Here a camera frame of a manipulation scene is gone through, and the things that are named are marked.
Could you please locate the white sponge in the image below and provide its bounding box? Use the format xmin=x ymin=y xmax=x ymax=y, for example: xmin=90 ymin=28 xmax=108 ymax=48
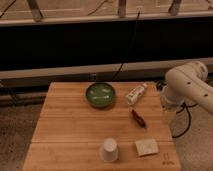
xmin=135 ymin=139 xmax=159 ymax=157

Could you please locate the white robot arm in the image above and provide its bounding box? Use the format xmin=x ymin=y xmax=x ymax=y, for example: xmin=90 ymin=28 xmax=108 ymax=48
xmin=160 ymin=61 xmax=213 ymax=115

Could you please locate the green ceramic bowl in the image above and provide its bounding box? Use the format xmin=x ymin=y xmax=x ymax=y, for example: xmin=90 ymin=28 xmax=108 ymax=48
xmin=85 ymin=82 xmax=116 ymax=108

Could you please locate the clear plastic bottle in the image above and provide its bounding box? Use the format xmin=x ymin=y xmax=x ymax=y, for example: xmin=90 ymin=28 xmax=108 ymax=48
xmin=126 ymin=83 xmax=148 ymax=105

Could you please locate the white paper cup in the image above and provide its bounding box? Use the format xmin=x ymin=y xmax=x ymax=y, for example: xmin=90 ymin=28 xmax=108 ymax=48
xmin=99 ymin=138 xmax=119 ymax=162

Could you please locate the white horizontal rail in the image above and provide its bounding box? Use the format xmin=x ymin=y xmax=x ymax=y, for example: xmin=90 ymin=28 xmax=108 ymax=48
xmin=0 ymin=57 xmax=213 ymax=79

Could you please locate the black hanging cable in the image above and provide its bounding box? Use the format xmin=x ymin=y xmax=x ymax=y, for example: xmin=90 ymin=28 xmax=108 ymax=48
xmin=111 ymin=10 xmax=142 ymax=82

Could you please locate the black floor cable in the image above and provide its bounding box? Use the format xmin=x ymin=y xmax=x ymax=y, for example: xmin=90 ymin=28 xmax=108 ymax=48
xmin=171 ymin=101 xmax=199 ymax=139

